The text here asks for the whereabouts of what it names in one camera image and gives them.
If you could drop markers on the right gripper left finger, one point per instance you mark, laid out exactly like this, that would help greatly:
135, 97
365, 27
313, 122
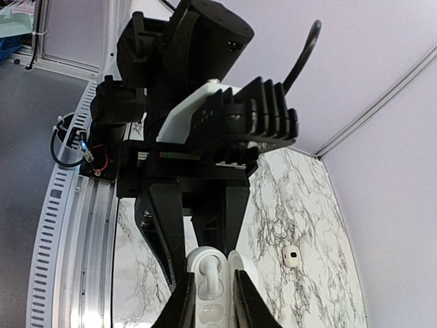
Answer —
180, 308

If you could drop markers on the white earbud charging case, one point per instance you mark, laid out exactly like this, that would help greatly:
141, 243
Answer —
219, 312

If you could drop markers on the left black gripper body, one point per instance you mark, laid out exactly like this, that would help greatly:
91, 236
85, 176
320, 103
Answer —
214, 175

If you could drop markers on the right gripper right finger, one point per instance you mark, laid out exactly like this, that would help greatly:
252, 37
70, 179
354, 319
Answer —
250, 309

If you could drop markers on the front aluminium rail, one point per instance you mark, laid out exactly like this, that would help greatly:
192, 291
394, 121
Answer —
71, 275

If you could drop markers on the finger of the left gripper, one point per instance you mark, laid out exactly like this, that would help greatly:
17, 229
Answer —
158, 215
217, 221

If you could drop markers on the left aluminium corner post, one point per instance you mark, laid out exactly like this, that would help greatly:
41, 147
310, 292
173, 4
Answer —
379, 104

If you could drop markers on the white earbud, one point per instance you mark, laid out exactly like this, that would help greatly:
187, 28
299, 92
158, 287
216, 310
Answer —
210, 289
291, 256

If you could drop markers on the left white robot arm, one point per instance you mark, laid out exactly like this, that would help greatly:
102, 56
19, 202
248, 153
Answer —
161, 64

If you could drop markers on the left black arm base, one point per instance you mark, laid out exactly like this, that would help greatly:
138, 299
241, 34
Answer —
100, 158

